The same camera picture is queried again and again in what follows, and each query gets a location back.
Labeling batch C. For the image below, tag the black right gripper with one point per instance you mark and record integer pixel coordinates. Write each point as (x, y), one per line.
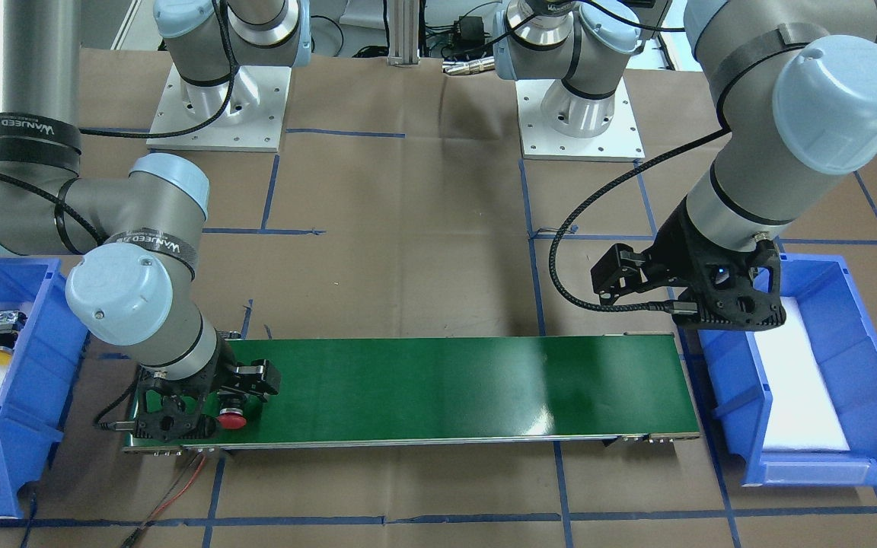
(227, 368)

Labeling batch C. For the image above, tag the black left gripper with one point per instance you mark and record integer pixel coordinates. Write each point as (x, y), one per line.
(671, 250)

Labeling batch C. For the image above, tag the red push button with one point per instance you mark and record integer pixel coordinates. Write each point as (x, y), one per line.
(232, 411)

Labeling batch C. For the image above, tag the yellow push button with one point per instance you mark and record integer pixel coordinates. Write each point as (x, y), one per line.
(12, 321)

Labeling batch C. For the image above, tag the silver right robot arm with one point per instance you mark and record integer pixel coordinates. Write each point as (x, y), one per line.
(137, 236)

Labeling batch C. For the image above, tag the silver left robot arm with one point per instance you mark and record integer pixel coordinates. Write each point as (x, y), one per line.
(795, 86)

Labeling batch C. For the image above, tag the green conveyor belt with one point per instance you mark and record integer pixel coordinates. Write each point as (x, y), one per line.
(339, 393)

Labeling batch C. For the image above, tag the blue source bin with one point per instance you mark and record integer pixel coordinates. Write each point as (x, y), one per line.
(845, 345)

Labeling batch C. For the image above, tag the blue target bin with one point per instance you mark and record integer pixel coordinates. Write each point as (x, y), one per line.
(34, 396)

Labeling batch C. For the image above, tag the black power adapter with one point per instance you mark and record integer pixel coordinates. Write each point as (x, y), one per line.
(468, 31)

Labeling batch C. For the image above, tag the aluminium frame post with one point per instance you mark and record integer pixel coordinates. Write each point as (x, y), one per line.
(403, 26)

